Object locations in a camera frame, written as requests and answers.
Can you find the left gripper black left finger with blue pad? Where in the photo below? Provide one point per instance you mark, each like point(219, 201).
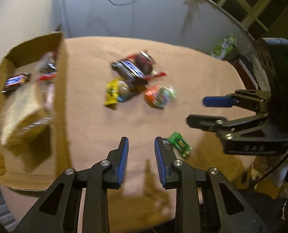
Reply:
point(58, 208)

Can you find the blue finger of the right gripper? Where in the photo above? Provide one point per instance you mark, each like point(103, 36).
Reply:
point(221, 101)

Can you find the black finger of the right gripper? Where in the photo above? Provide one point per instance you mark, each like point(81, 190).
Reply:
point(212, 122)

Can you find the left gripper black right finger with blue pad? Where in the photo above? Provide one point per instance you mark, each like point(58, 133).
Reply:
point(206, 201)

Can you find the small green candy packet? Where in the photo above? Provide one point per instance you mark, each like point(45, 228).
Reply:
point(177, 141)

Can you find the orange green jelly cup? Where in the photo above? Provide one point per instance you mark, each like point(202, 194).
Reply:
point(160, 95)

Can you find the clear red-edged cake packet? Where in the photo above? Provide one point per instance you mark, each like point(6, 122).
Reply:
point(146, 64)

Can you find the dark blue-label chocolate bar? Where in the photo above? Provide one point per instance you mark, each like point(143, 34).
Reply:
point(130, 72)

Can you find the yellow snack packet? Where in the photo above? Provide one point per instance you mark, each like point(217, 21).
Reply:
point(118, 90)

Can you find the green tissue box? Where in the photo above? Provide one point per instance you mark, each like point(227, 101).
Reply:
point(224, 47)

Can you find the wrapped cracker block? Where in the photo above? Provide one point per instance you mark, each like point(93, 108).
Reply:
point(24, 116)

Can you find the snickers bar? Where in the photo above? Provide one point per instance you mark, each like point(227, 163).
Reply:
point(13, 83)

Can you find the red clear candy packets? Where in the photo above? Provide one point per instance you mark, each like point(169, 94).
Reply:
point(46, 68)

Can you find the brown cardboard box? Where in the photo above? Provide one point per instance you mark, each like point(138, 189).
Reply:
point(33, 140)

